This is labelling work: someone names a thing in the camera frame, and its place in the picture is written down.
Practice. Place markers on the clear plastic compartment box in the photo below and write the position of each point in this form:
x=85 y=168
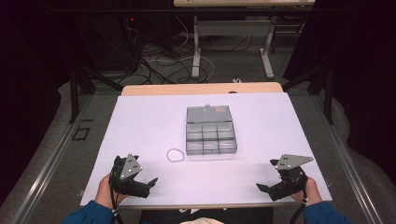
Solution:
x=210 y=132

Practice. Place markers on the person's right hand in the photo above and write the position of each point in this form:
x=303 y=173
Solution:
x=311 y=193

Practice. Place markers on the desk with white legs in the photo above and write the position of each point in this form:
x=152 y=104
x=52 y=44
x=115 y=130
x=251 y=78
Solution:
x=230 y=28

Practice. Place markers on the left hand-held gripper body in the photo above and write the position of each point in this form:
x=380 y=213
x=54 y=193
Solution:
x=128 y=183

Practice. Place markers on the black tape square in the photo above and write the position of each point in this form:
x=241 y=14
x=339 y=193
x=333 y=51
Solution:
x=74 y=133

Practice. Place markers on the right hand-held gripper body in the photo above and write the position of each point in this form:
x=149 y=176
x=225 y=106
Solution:
x=288 y=183

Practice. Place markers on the metal floor rail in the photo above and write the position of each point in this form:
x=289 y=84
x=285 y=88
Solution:
x=46 y=168
x=345 y=161

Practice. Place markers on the person's left hand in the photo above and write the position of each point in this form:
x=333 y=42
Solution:
x=104 y=191

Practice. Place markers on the black metal stand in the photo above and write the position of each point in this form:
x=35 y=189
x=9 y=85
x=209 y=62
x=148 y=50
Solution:
x=327 y=93
x=74 y=93

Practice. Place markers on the wooden table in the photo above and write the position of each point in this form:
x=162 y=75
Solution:
x=174 y=89

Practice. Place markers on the white table mat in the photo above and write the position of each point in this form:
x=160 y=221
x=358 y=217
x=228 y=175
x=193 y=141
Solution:
x=149 y=130

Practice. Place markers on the person's dark clothing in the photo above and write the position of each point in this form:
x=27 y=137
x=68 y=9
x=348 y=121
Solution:
x=243 y=215

